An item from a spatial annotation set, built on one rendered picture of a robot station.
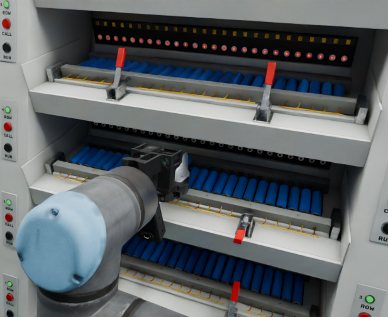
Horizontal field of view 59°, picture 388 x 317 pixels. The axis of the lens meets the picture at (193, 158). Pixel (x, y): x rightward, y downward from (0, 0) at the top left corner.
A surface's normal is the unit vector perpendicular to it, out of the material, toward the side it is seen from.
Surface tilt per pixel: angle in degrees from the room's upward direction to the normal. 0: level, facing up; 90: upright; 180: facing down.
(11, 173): 90
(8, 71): 90
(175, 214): 22
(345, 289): 90
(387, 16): 112
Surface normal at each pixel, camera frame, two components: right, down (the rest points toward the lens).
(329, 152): -0.33, 0.53
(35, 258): -0.29, 0.13
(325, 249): -0.01, -0.83
